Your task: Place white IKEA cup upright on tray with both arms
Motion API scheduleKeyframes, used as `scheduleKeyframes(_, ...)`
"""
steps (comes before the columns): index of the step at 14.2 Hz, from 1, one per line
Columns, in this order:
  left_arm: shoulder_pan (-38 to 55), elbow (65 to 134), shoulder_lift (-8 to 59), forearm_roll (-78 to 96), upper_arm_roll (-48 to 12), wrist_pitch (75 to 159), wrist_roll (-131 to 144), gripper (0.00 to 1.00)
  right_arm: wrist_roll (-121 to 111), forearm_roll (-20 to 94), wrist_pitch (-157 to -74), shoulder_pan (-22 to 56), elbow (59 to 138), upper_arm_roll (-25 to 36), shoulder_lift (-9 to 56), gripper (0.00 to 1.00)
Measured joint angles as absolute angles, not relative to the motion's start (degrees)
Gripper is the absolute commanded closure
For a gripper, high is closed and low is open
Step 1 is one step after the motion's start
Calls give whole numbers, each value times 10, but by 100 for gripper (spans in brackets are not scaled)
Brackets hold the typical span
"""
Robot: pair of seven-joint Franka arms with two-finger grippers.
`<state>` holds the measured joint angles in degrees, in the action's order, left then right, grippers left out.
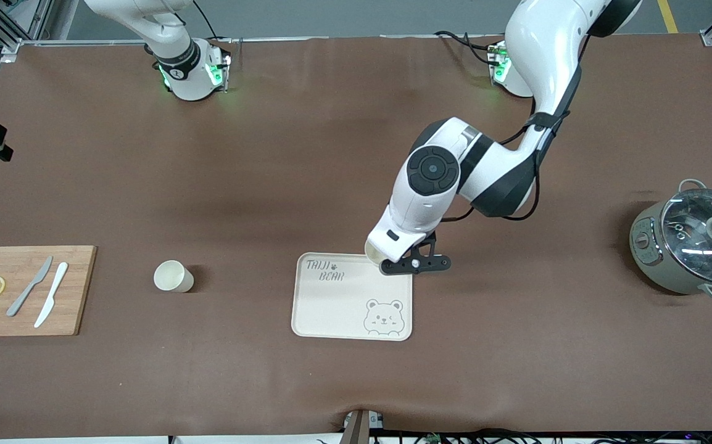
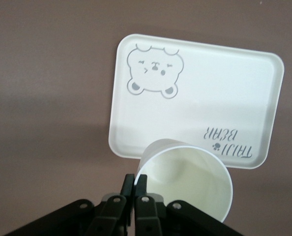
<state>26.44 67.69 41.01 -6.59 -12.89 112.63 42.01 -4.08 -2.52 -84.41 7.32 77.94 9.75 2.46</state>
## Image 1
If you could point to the white plastic cup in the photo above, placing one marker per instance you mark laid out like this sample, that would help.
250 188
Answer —
172 277
376 251

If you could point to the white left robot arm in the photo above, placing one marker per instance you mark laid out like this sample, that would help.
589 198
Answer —
541 43

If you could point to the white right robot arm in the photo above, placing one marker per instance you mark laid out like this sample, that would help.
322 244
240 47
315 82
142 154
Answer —
189 68

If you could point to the white tray with bear print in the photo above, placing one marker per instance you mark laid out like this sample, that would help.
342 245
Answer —
343 302

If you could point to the grey plastic knife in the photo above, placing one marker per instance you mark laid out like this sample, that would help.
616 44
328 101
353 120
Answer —
28 288

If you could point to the white plastic knife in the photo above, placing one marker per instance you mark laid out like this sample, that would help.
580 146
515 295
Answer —
52 295

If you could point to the wooden cutting board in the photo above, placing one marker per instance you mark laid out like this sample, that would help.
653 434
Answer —
78 290

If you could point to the grey-green electric pot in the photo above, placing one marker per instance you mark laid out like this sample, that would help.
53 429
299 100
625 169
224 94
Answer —
658 259

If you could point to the glass pot lid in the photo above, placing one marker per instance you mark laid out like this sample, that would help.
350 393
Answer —
701 234

